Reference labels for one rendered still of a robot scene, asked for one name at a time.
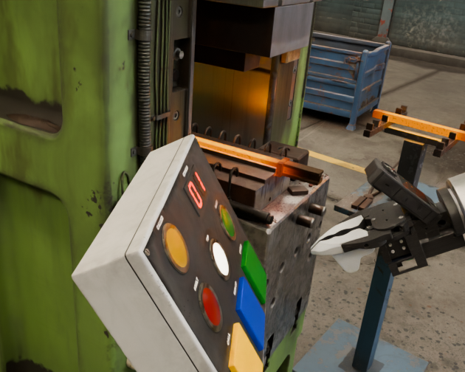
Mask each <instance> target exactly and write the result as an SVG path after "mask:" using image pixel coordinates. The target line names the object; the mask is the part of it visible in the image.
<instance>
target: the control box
mask: <svg viewBox="0 0 465 372"><path fill-rule="evenodd" d="M194 171H195V172H196V173H197V175H198V177H199V179H200V182H201V183H202V184H203V186H204V189H205V192H206V193H205V196H203V195H202V193H201V191H200V190H199V186H197V184H196V183H195V181H194V179H193V172H194ZM190 182H192V183H193V186H194V187H195V189H196V192H197V193H198V194H199V196H200V198H201V202H202V206H201V208H200V207H199V206H198V205H197V203H196V201H195V197H194V198H193V195H192V193H191V192H190V190H189V187H188V185H189V184H190ZM222 209H225V210H226V211H227V212H228V214H229V216H230V218H231V220H232V224H233V227H234V232H235V233H234V236H231V235H230V234H229V233H228V232H227V230H226V228H225V226H224V222H223V220H222V217H221V210H222ZM169 229H174V230H175V231H177V232H178V234H179V236H180V237H181V239H182V241H183V243H184V246H185V249H186V253H187V264H186V266H185V267H180V266H179V265H178V264H177V263H176V262H175V260H174V259H173V257H172V256H171V253H170V251H169V248H168V243H167V232H168V230H169ZM245 241H249V239H248V237H247V234H246V233H245V231H244V229H243V227H242V226H241V223H240V221H239V220H238V217H237V215H236V214H235V212H234V210H233V208H232V206H231V204H230V202H229V200H228V199H227V197H226V195H225V193H224V191H223V189H222V187H221V185H220V184H219V182H218V180H217V178H216V175H215V174H214V172H213V170H212V168H211V167H210V164H209V162H208V161H207V158H206V156H205V155H204V153H203V151H202V149H201V147H200V145H199V143H198V140H197V138H195V136H194V135H193V134H191V135H188V136H186V137H183V138H181V139H179V140H177V141H175V142H172V143H170V144H168V145H165V146H163V147H161V148H158V149H156V150H155V151H152V152H150V153H149V155H148V156H147V158H146V159H145V161H144V162H143V164H142V166H141V167H140V169H139V170H138V172H137V174H136V175H135V177H134V178H133V179H132V181H131V183H130V185H129V186H128V187H127V189H126V191H125V192H124V194H123V195H122V197H121V199H120V200H119V201H118V203H117V205H116V207H115V208H114V209H113V211H112V212H111V215H110V216H109V217H108V219H107V220H106V222H105V224H104V225H103V227H102V228H101V230H100V231H99V233H98V234H97V236H96V238H95V239H94V241H93V242H92V244H91V246H90V247H89V249H88V250H87V252H86V254H85V255H84V256H83V258H82V260H81V261H80V263H79V264H78V266H77V268H76V269H75V271H74V272H73V273H72V279H73V281H74V282H75V284H76V285H77V287H78V288H79V290H80V291H81V292H82V294H83V296H84V297H85V298H86V299H87V301H88V302H89V304H90V306H91V307H92V308H93V309H94V311H95V313H96V314H97V316H98V317H99V318H100V320H101V321H102V323H103V324H104V326H105V327H106V328H107V330H108V332H109V333H110V334H111V335H112V337H113V338H114V340H115V341H116V343H117V344H118V345H119V347H120V349H121V350H122V351H123V353H124V354H125V356H126V357H127V358H128V360H129V362H130V363H131V364H132V365H133V367H134V369H135V370H136V372H231V370H230V369H229V367H228V366H229V360H230V349H231V342H232V336H233V325H234V324H235V323H240V325H241V327H242V329H243V330H244V332H245V334H246V335H247V337H248V339H249V341H250V342H251V344H252V346H253V348H254V349H255V351H256V353H257V355H258V356H259V358H260V360H261V361H262V363H264V350H262V351H258V349H257V347H256V346H255V343H254V342H253V341H252V338H251V336H250V335H249V333H248V331H247V330H246V328H245V326H244V324H243V323H242V321H241V319H240V317H239V316H238V314H237V312H236V310H235V307H236V301H237V295H238V284H239V278H241V277H245V278H246V280H247V277H246V275H245V274H244V272H243V270H242V268H241V260H242V254H243V248H244V242H245ZM249 242H250V241H249ZM214 243H217V244H218V245H219V246H220V247H221V248H222V249H223V251H224V254H225V256H226V259H227V264H228V274H227V275H224V274H223V273H222V272H221V270H220V269H219V267H218V265H217V263H216V260H215V257H214V253H213V245H214ZM250 244H251V243H250ZM251 246H252V244H251ZM252 248H253V246H252ZM253 250H254V248H253ZM254 252H255V250H254ZM255 254H256V252H255ZM256 255H257V254H256ZM257 257H258V256H257ZM258 260H259V261H260V259H259V258H258ZM260 263H261V261H260ZM261 266H262V267H263V265H262V263H261ZM263 269H264V267H263ZM264 271H265V269H264ZM265 273H266V277H267V272H266V271H265ZM247 283H248V284H249V286H250V288H251V290H252V291H253V293H254V295H255V297H256V299H257V300H258V302H259V304H260V306H261V308H262V309H263V312H264V314H265V312H266V304H262V305H261V303H260V301H259V299H258V297H257V296H256V294H255V292H254V290H253V288H252V287H251V285H250V283H249V281H248V280H247ZM205 288H208V289H210V290H211V291H212V292H213V294H214V295H215V297H216V300H217V302H218V306H219V310H220V315H221V320H220V323H219V325H213V324H212V323H211V321H210V319H209V317H208V316H207V313H206V311H205V308H204V303H203V291H204V289H205Z"/></svg>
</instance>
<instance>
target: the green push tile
mask: <svg viewBox="0 0 465 372"><path fill-rule="evenodd" d="M241 268H242V270H243V272H244V274H245V275H246V277H247V280H248V281H249V283H250V285H251V287H252V288H253V290H254V292H255V294H256V296H257V297H258V299H259V301H260V303H261V305H262V304H265V303H266V273H265V271H264V268H263V267H262V266H261V263H260V261H259V260H258V257H257V255H256V254H255V252H254V250H253V248H252V246H251V244H250V242H249V241H245V242H244V248H243V254H242V260H241Z"/></svg>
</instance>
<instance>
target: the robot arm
mask: <svg viewBox="0 0 465 372"><path fill-rule="evenodd" d="M365 172H366V175H367V180H368V183H369V184H370V185H371V186H373V187H374V188H375V189H376V190H378V191H379V192H383V193H384V194H385V195H387V196H388V197H390V198H391V199H392V200H393V201H389V202H385V203H382V204H378V205H376V206H374V207H369V208H366V209H364V210H360V211H359V212H356V213H354V214H353V215H351V216H349V217H347V218H346V219H344V220H342V221H341V222H339V223H337V225H336V226H334V227H332V228H331V229H330V230H329V231H328V232H326V233H325V234H324V235H323V236H321V237H320V238H319V239H318V240H317V241H316V242H315V243H314V244H313V245H312V247H311V248H310V250H311V254H312V255H331V256H332V257H333V258H334V259H335V260H336V261H337V263H338V264H339V265H340V266H341V267H342V268H343V269H344V270H345V271H346V272H356V271H357V270H358V269H359V265H360V259H361V257H363V256H365V255H368V254H371V253H372V252H373V251H374V250H375V248H377V247H380V248H381V249H379V250H380V252H381V254H382V257H383V260H384V262H385V263H386V264H388V266H389V268H390V271H391V273H392V276H393V277H394V276H397V275H401V274H404V273H406V272H410V271H413V270H415V269H420V268H422V267H425V266H428V263H427V260H426V259H427V258H431V257H433V256H436V255H440V254H442V253H445V252H449V251H451V250H454V249H457V248H460V247H465V240H464V236H463V234H465V173H462V174H459V175H457V176H454V177H451V178H449V179H447V180H446V186H447V187H443V188H440V189H437V190H436V193H437V197H438V200H439V202H437V203H435V204H434V202H433V200H432V199H431V198H430V197H429V196H427V195H426V194H424V193H423V192H421V191H420V190H419V189H418V188H417V187H415V186H414V185H412V184H411V183H409V182H408V181H407V180H406V179H404V178H403V177H402V176H400V175H399V174H397V172H396V171H395V170H394V169H393V168H392V167H391V166H389V164H387V163H386V162H383V161H380V160H379V159H377V158H375V159H374V160H373V161H372V162H371V163H370V164H369V165H368V166H367V167H366V168H365ZM368 226H370V227H369V228H368ZM414 258H415V260H416V263H417V266H414V267H411V268H409V269H405V270H402V271H399V269H398V267H400V266H403V264H402V262H403V261H409V260H412V259H414Z"/></svg>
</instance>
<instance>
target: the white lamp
mask: <svg viewBox="0 0 465 372"><path fill-rule="evenodd" d="M213 253H214V257H215V260H216V263H217V265H218V267H219V269H220V270H221V272H222V273H223V274H224V275H227V274H228V264H227V259H226V256H225V254H224V251H223V249H222V248H221V247H220V246H219V245H218V244H217V243H214V245H213Z"/></svg>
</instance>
